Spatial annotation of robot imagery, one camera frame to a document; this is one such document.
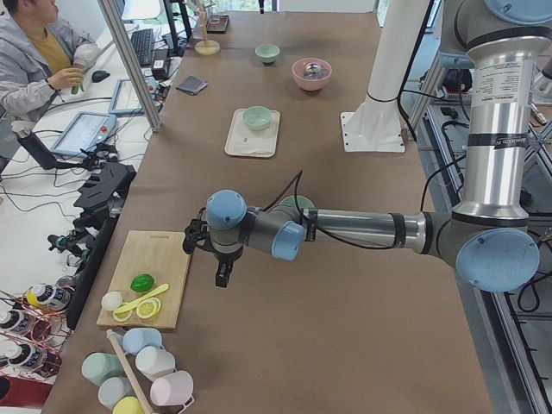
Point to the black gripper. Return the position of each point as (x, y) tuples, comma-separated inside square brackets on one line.
[(225, 258)]

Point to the green bowl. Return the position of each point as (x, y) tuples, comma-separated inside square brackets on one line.
[(297, 201), (257, 118), (267, 53)]

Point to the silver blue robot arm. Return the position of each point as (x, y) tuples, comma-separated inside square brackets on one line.
[(484, 237)]

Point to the yellow plastic knife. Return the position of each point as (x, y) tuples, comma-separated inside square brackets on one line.
[(133, 304)]

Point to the wooden cutting board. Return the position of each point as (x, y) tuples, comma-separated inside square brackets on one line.
[(159, 254)]

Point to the green lime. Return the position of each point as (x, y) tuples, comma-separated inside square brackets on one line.
[(142, 283)]

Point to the lemon slice right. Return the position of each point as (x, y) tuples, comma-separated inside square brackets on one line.
[(148, 308)]

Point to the lemon slice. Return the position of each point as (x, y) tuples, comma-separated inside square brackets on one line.
[(148, 308), (122, 316)]

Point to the blue cup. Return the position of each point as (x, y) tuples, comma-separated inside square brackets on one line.
[(136, 339)]

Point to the lemon slice left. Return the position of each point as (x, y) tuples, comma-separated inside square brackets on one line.
[(122, 316)]

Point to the white cup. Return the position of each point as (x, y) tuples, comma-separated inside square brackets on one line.
[(154, 362)]

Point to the white garlic toy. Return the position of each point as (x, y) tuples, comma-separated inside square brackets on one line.
[(111, 301)]

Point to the pink cup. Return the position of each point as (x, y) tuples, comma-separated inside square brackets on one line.
[(173, 389)]

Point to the cream rectangular tray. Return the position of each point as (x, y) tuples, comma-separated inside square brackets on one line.
[(244, 142)]

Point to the green cup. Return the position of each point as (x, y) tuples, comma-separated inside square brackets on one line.
[(99, 367)]

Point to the grey cup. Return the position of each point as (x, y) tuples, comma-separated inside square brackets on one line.
[(113, 390)]

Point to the yellow cup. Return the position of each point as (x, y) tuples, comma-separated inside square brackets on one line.
[(128, 405)]

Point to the green bowl on tray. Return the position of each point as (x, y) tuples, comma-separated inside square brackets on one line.
[(257, 118)]

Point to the yellow cap bottle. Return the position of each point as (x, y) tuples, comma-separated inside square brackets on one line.
[(53, 297)]

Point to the grey folded cloth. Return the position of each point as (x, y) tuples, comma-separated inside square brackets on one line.
[(192, 85)]

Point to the blue teach pendant near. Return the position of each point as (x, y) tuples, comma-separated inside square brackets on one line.
[(85, 131)]

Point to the blue teach pendant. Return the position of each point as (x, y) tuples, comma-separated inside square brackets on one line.
[(124, 101), (85, 131)]

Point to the blue teach pendant far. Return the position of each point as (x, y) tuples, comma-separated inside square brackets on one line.
[(124, 101)]

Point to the pink bowl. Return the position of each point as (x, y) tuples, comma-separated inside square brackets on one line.
[(306, 84)]

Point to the metal scoop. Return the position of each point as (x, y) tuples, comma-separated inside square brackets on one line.
[(313, 70)]

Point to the wooden mug tree stand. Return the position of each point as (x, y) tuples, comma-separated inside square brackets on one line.
[(205, 46)]

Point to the black computer mouse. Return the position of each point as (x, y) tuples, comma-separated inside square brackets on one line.
[(99, 76)]

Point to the black keyboard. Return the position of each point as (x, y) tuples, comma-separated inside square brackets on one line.
[(142, 42)]

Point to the dark serving tray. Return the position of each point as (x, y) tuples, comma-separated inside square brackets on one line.
[(217, 24)]

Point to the person in grey jacket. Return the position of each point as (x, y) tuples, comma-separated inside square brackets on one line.
[(41, 55)]

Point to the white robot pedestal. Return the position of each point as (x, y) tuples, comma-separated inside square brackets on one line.
[(376, 126)]

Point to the aluminium frame post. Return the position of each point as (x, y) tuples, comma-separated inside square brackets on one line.
[(129, 60)]

